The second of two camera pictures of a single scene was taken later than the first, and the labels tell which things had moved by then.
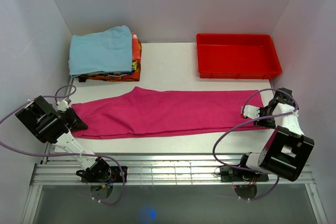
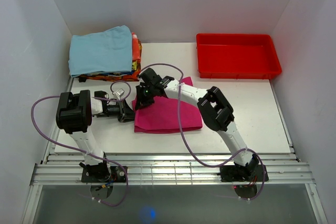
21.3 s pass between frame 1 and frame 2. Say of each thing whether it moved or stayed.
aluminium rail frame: stayed
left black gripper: moved
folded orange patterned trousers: stayed
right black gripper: moved
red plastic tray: stayed
